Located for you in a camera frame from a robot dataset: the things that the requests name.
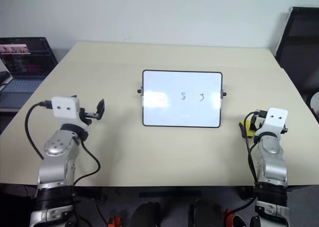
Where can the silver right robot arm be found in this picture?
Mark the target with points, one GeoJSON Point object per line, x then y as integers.
{"type": "Point", "coordinates": [272, 162]}

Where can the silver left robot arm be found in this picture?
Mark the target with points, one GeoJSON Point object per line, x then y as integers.
{"type": "Point", "coordinates": [58, 147]}

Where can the open grey laptop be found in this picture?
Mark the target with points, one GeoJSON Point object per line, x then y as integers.
{"type": "Point", "coordinates": [25, 62]}

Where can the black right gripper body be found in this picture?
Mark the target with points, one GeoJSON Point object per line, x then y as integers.
{"type": "Point", "coordinates": [284, 130]}

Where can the white and red round object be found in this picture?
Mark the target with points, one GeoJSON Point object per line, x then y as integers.
{"type": "Point", "coordinates": [315, 105]}

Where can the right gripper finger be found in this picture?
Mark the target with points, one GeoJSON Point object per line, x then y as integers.
{"type": "Point", "coordinates": [255, 123]}

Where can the black leaning monitor panel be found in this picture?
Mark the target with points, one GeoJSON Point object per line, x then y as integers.
{"type": "Point", "coordinates": [301, 37]}

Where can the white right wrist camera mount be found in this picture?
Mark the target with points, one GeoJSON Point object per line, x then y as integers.
{"type": "Point", "coordinates": [276, 120]}

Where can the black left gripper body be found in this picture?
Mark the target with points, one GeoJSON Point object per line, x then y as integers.
{"type": "Point", "coordinates": [87, 115]}

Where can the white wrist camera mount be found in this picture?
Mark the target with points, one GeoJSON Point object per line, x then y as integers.
{"type": "Point", "coordinates": [65, 107]}
{"type": "Point", "coordinates": [276, 120]}

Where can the black table crossbar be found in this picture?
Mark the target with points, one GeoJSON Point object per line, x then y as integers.
{"type": "Point", "coordinates": [169, 194]}

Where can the yellow object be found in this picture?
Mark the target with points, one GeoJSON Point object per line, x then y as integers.
{"type": "Point", "coordinates": [245, 128]}

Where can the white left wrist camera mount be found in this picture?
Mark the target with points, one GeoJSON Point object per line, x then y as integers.
{"type": "Point", "coordinates": [65, 107]}

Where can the black-framed small whiteboard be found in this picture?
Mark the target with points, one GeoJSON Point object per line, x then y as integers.
{"type": "Point", "coordinates": [182, 98]}

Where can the orange-red floor item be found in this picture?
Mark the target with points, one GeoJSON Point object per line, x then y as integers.
{"type": "Point", "coordinates": [229, 217]}
{"type": "Point", "coordinates": [114, 222]}

